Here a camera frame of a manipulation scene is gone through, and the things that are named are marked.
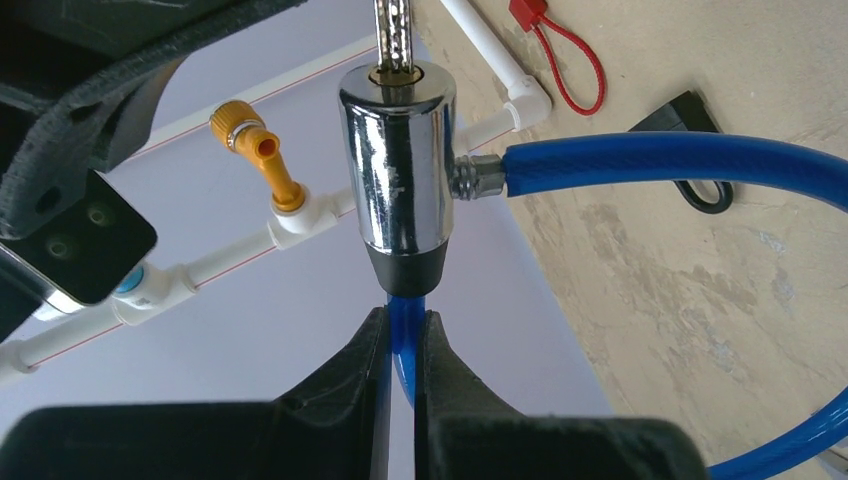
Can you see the white PVC pipe frame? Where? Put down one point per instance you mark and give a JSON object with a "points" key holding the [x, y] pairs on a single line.
{"points": [[161, 290]]}

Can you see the blue faucet valve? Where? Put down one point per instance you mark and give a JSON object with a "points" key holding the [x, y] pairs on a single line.
{"points": [[133, 280]]}

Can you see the small silver key set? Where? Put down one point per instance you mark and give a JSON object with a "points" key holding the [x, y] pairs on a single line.
{"points": [[394, 28]]}

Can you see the black padlock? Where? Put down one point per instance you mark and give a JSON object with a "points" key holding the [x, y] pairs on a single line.
{"points": [[685, 120]]}

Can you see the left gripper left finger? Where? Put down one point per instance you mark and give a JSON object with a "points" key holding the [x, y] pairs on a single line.
{"points": [[334, 424]]}

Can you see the blue cable lock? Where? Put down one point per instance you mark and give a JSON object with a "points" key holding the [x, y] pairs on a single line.
{"points": [[405, 177]]}

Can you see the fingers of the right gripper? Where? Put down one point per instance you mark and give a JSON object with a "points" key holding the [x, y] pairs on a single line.
{"points": [[80, 83]]}

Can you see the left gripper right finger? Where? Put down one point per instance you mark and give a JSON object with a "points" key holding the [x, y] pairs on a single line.
{"points": [[464, 430]]}

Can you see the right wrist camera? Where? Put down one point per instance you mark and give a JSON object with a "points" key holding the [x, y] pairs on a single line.
{"points": [[78, 258]]}

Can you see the orange faucet valve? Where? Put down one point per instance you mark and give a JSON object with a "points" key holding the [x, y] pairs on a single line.
{"points": [[239, 128]]}

